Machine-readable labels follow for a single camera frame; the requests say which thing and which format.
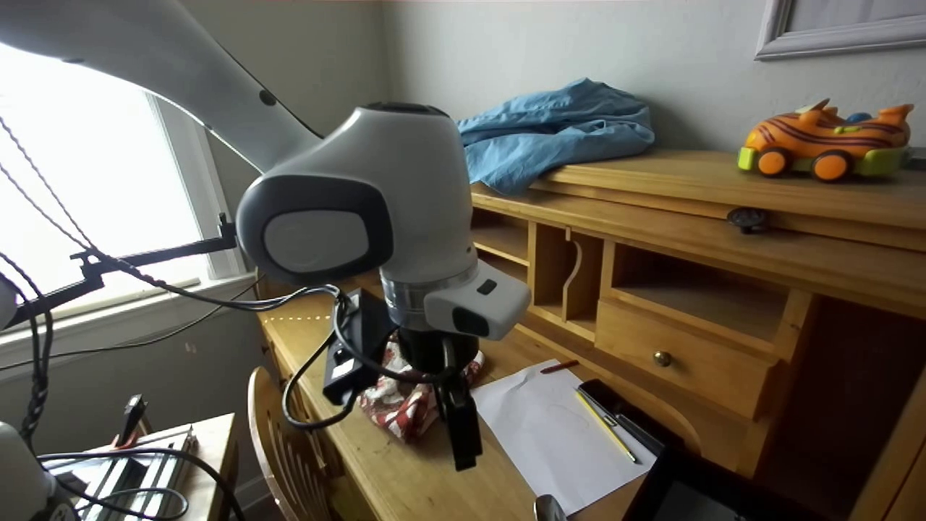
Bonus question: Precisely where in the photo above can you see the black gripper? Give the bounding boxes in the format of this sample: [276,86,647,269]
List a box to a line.
[389,325,486,476]

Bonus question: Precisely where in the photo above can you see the red white patterned cloth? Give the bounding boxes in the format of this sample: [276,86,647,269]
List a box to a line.
[356,344,488,450]

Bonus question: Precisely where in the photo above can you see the white paper sheet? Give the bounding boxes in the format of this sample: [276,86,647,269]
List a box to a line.
[469,360,660,518]

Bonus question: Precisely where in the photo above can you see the yellow pencil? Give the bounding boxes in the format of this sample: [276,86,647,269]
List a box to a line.
[573,386,645,467]

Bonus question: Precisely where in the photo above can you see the wooden spindle chair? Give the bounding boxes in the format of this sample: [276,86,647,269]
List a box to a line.
[242,363,340,521]

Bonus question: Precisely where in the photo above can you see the wooden desk drawer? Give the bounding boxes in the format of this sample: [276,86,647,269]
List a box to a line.
[593,293,787,422]

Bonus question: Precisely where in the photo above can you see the wooden side table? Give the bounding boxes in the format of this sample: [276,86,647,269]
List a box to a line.
[36,410,239,521]

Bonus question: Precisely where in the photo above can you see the wooden roll-top desk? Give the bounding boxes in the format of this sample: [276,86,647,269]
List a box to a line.
[255,146,926,521]

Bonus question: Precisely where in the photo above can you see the blue crumpled garment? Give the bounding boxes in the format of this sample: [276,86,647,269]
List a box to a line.
[454,75,660,196]

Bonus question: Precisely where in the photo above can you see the black red hand tool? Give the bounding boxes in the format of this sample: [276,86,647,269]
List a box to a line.
[112,390,151,451]

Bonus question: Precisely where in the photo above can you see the black desk lock latch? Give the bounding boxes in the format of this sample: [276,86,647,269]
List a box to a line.
[725,205,771,238]

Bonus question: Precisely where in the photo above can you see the white rounded device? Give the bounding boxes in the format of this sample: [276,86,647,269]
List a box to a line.
[0,416,57,521]

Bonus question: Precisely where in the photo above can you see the orange toy car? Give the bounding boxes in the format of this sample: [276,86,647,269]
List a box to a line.
[734,96,917,186]

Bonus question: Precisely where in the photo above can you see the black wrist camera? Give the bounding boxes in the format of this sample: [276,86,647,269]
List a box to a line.
[317,287,394,408]

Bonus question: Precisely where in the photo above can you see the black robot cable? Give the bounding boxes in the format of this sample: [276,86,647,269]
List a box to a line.
[276,277,457,435]

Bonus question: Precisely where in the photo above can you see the aluminium rail stack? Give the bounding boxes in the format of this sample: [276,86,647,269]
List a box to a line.
[54,431,200,521]

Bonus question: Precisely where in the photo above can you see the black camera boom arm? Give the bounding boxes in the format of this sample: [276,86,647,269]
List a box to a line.
[0,212,242,332]

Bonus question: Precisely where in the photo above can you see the thin black hanging cable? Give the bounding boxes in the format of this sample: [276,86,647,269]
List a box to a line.
[0,112,103,458]

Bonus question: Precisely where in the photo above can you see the white picture frame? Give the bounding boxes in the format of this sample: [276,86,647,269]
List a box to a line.
[753,0,926,63]

